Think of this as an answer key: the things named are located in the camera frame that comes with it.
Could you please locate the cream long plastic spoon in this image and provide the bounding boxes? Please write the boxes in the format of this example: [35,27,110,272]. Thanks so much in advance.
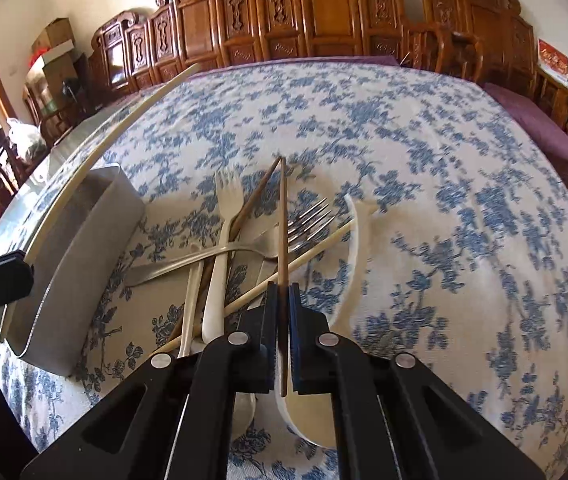
[178,260,204,358]

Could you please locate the light bamboo chopstick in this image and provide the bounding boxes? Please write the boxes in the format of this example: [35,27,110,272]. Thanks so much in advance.
[19,63,203,263]
[153,195,376,356]

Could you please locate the white plastic soup spoon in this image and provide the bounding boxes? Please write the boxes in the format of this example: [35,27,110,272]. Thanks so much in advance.
[276,194,374,448]

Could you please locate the stainless steel fork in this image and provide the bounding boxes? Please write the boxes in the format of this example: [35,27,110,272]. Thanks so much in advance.
[124,198,336,287]

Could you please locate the dark brown wooden chopstick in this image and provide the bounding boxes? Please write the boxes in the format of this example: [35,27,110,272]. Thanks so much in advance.
[278,157,288,398]

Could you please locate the grey metal utensil tray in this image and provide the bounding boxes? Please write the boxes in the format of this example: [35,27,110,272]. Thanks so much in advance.
[5,165,144,376]

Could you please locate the blue floral tablecloth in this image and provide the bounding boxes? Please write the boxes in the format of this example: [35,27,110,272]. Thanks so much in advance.
[0,61,568,479]

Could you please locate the stacked cardboard boxes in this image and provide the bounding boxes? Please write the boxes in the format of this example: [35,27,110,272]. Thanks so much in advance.
[24,18,81,122]

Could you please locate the cream plastic fork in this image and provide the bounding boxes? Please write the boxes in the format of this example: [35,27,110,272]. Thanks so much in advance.
[202,169,244,344]

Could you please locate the purple seat cushion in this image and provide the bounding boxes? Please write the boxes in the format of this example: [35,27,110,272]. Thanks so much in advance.
[484,82,568,162]

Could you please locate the red paper box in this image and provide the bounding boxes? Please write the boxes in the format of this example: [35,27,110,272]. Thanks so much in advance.
[538,38,568,84]

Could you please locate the carved wooden armchair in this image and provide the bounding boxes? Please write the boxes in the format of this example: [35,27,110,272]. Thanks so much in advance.
[422,0,568,134]

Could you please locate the carved wooden bench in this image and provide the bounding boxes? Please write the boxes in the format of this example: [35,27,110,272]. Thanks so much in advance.
[89,0,408,102]

